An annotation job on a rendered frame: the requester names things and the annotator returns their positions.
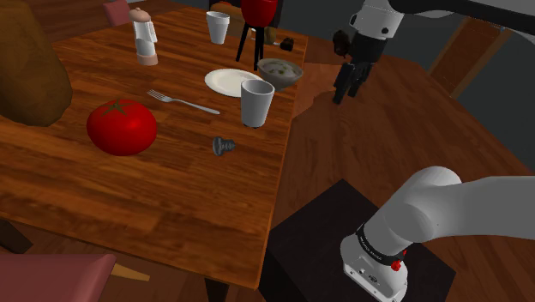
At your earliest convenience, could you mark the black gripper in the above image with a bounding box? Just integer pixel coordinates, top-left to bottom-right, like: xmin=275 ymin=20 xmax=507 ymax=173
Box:
xmin=332 ymin=33 xmax=388 ymax=106

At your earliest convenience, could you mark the dark brown lumpy object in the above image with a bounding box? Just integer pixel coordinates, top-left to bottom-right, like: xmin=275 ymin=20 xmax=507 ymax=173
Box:
xmin=332 ymin=29 xmax=353 ymax=58

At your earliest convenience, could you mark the grey bowl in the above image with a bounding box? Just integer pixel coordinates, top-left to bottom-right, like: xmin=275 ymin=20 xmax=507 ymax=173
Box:
xmin=256 ymin=57 xmax=304 ymax=92

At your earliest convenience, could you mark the white cup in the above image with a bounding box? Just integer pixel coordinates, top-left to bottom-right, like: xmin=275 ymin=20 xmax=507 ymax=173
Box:
xmin=206 ymin=10 xmax=231 ymax=45
xmin=240 ymin=78 xmax=275 ymax=129

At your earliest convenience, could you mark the brown wooden door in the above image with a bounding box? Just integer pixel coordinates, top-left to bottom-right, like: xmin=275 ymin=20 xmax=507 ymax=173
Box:
xmin=428 ymin=16 xmax=514 ymax=100

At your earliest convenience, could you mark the red vessel on black legs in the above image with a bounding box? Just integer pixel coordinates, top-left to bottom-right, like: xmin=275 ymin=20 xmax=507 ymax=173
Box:
xmin=235 ymin=0 xmax=280 ymax=72

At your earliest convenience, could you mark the white plate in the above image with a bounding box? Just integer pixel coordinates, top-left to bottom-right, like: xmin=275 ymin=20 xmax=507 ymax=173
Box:
xmin=204 ymin=68 xmax=265 ymax=99

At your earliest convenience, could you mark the dark grey screw-shaped knob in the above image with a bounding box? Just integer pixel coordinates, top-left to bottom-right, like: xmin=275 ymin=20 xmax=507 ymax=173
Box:
xmin=212 ymin=136 xmax=237 ymax=157

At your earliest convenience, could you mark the silver fork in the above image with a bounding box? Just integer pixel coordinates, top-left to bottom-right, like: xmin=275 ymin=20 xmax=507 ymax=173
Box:
xmin=146 ymin=88 xmax=221 ymax=116

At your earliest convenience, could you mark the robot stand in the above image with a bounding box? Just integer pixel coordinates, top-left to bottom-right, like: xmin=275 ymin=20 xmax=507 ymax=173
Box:
xmin=258 ymin=178 xmax=457 ymax=302

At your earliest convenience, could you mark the brown wooden table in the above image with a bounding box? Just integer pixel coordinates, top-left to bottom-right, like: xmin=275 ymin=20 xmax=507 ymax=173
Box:
xmin=0 ymin=6 xmax=310 ymax=302

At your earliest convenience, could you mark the white and pink grinder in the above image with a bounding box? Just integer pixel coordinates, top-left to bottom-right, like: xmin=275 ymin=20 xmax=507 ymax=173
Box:
xmin=128 ymin=7 xmax=159 ymax=67

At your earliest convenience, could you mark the red tomato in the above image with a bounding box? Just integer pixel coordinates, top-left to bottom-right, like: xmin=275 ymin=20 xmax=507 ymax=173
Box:
xmin=86 ymin=99 xmax=158 ymax=158

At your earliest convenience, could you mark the large brown rounded lump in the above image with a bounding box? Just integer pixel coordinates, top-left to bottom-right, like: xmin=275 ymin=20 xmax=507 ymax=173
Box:
xmin=0 ymin=0 xmax=75 ymax=128

